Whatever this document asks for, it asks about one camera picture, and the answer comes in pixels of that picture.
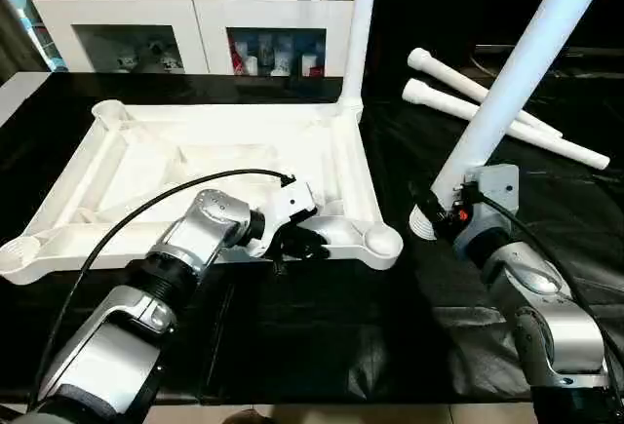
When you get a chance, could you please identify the white plastic table leg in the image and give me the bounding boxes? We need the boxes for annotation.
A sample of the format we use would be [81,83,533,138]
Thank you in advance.
[401,77,612,171]
[407,0,621,243]
[407,47,566,139]
[336,0,382,125]

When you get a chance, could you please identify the white plastic table top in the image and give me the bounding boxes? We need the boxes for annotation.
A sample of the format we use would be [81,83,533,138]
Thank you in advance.
[0,97,405,287]

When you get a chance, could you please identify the black work mat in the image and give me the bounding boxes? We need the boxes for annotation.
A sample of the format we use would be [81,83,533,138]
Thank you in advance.
[0,63,624,407]

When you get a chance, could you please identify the white cup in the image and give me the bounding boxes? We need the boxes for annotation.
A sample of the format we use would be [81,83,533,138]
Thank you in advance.
[305,47,325,75]

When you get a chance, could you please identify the white bottle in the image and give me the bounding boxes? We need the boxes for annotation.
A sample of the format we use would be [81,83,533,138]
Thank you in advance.
[274,37,294,75]

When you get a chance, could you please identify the red bottle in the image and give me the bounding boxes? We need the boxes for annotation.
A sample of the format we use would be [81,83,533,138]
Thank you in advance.
[232,39,251,75]

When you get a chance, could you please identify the white glass door cabinet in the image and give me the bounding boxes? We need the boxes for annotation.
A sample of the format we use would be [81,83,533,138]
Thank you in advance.
[26,0,358,77]

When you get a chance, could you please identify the white side table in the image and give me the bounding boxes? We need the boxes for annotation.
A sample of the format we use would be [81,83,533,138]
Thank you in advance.
[0,71,50,131]

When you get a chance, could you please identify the cyan plastic item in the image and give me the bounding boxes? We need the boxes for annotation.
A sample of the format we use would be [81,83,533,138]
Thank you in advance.
[0,0,65,72]

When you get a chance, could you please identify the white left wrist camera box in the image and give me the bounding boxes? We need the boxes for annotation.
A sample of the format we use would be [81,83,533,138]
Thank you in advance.
[248,177,322,260]

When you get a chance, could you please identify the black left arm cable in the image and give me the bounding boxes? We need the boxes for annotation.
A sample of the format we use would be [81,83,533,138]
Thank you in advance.
[27,168,299,407]

